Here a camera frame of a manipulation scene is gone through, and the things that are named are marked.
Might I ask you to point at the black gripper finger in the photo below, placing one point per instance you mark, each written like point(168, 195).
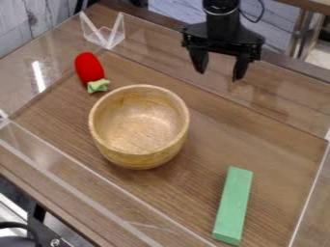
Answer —
point(241, 66)
point(200, 57)

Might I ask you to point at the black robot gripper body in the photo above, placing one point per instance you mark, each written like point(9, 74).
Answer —
point(224, 35)

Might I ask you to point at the green foam block stick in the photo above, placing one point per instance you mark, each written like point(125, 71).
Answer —
point(233, 206)

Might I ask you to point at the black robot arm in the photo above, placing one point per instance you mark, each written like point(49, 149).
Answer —
point(223, 7)

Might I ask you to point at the brown wooden bowl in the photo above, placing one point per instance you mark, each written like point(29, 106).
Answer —
point(140, 126)

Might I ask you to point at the wooden chair in background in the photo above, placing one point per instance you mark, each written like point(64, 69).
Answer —
point(313, 12)

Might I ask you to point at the red plush strawberry toy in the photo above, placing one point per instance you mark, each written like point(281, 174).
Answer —
point(92, 73)

